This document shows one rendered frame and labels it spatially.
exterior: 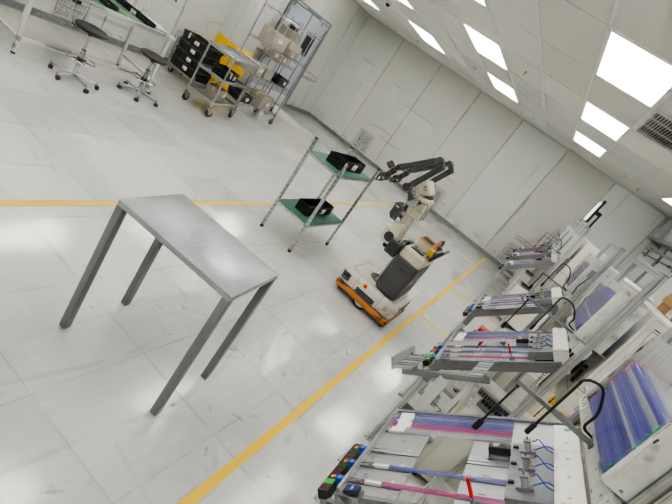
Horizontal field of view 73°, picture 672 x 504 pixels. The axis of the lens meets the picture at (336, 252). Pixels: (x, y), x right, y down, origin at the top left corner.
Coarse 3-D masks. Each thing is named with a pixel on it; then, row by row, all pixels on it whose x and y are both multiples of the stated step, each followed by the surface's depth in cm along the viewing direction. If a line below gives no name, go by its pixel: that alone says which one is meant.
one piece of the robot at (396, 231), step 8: (424, 200) 431; (432, 200) 450; (408, 208) 445; (416, 208) 435; (424, 208) 433; (408, 216) 447; (416, 216) 442; (424, 216) 452; (400, 224) 447; (408, 224) 448; (384, 232) 454; (392, 232) 451; (400, 232) 448; (384, 240) 455; (400, 240) 468
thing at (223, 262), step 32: (160, 224) 210; (192, 224) 227; (96, 256) 217; (192, 256) 203; (224, 256) 220; (256, 256) 239; (128, 288) 268; (224, 288) 198; (256, 288) 219; (64, 320) 232; (192, 352) 208; (224, 352) 254
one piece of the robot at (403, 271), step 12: (408, 240) 452; (408, 252) 429; (420, 252) 439; (432, 252) 425; (396, 264) 435; (408, 264) 431; (420, 264) 425; (384, 276) 442; (396, 276) 437; (408, 276) 431; (420, 276) 472; (384, 288) 443; (396, 288) 438; (408, 288) 462
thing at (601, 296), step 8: (600, 288) 284; (608, 288) 279; (592, 296) 286; (600, 296) 268; (608, 296) 252; (584, 304) 287; (592, 304) 269; (600, 304) 253; (576, 312) 289; (584, 312) 271; (592, 312) 256; (576, 320) 273; (584, 320) 257; (576, 328) 259
